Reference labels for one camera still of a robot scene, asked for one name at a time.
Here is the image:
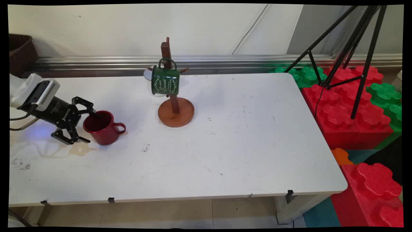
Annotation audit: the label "red enamel mug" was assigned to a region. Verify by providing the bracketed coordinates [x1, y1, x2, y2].
[83, 111, 126, 146]

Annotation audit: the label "white wall conduit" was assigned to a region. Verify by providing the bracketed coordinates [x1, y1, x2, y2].
[231, 4, 269, 55]

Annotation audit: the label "teal foam floor mat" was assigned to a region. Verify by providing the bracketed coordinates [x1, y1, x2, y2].
[303, 197, 342, 228]

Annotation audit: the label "beige table leg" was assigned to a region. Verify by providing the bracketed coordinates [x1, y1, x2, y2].
[32, 205, 54, 226]

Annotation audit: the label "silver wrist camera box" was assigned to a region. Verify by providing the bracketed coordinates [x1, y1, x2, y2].
[35, 80, 61, 112]

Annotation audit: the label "brown wooden mug tree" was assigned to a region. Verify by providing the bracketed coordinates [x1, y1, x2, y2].
[147, 37, 195, 128]

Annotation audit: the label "teal foam piece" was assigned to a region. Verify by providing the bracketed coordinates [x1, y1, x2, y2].
[346, 149, 388, 165]

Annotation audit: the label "green foam building block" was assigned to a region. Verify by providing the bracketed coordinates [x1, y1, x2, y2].
[366, 83, 403, 149]
[269, 63, 328, 88]

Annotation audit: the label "red and green foam blocks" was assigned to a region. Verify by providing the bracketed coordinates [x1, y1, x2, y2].
[301, 66, 395, 150]

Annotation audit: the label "brown wicker basket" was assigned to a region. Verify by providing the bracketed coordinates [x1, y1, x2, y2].
[9, 34, 39, 78]

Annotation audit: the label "white table leg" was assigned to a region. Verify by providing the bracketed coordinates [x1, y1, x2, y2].
[274, 193, 332, 225]

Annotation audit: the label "orange foam building block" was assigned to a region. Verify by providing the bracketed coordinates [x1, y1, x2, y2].
[331, 148, 354, 166]

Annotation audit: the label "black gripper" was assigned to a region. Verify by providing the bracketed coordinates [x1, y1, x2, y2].
[39, 96, 96, 145]

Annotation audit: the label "aluminium wall rail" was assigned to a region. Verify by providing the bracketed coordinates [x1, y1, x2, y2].
[32, 53, 403, 78]

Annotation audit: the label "green enamel mug white lettering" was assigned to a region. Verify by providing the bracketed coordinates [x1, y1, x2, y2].
[151, 58, 180, 96]

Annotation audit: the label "red foam building block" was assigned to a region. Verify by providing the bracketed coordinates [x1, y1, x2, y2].
[331, 162, 404, 227]

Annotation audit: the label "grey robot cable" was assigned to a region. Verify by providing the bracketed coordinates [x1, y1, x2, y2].
[10, 118, 39, 131]

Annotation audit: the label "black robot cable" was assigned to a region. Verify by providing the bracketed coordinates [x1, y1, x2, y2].
[10, 108, 33, 121]

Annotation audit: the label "black tripod stand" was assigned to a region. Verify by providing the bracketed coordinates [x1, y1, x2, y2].
[283, 5, 388, 120]

